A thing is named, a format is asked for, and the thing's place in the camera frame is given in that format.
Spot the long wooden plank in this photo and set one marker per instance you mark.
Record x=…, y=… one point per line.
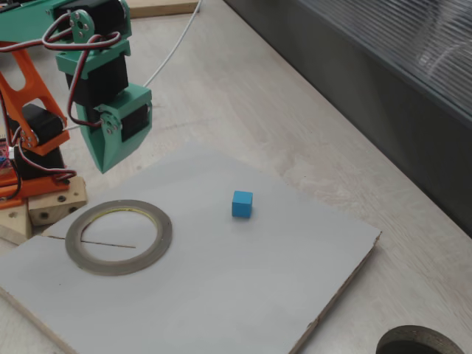
x=162, y=7

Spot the blue cube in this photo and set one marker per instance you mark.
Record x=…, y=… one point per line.
x=242, y=206

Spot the grey-faced plywood board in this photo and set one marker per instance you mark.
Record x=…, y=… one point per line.
x=221, y=276

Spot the wooden base block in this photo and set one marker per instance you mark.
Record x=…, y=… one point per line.
x=70, y=199

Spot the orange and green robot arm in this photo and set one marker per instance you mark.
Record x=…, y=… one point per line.
x=26, y=14

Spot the red controller circuit board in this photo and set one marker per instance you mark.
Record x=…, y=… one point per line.
x=3, y=151

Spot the wooden plank under controller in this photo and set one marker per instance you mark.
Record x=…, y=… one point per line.
x=14, y=225

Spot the ribbed translucent partition panel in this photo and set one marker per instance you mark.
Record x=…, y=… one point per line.
x=405, y=55

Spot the green gripper black servo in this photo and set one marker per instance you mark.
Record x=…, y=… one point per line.
x=137, y=107

